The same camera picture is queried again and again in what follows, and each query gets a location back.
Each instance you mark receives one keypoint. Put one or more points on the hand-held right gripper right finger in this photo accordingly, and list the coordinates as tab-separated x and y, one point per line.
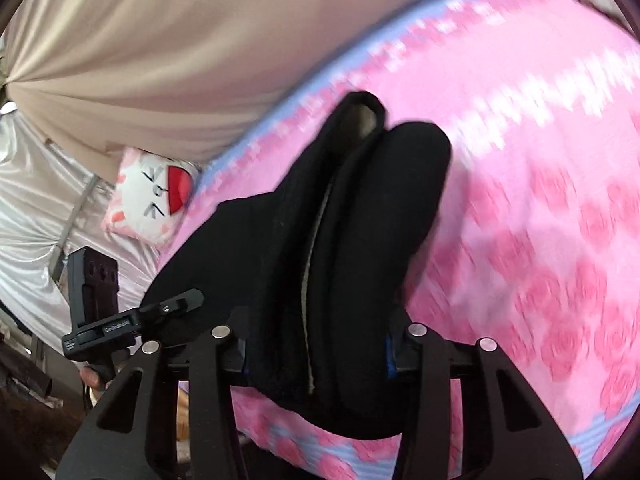
391	360

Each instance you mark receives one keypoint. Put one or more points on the white satin curtain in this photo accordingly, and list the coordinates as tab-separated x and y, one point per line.
35	220

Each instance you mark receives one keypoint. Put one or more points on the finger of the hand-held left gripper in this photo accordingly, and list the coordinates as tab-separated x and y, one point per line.
175	302

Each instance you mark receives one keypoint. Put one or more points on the black pants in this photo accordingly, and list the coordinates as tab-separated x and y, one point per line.
350	260

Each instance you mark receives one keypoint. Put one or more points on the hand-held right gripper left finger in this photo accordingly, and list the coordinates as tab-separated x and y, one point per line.
237	360

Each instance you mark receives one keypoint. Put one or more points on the white cat face pillow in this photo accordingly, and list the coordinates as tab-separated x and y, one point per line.
145	195

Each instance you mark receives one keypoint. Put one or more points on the pink floral blanket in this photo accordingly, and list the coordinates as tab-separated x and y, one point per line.
525	185

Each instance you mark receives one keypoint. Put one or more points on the beige curtain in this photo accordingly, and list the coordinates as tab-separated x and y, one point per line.
200	35

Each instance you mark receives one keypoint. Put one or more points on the person's left hand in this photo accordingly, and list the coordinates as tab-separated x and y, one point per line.
91	379

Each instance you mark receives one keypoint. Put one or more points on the grey metal rod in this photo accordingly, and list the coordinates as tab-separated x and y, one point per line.
82	205

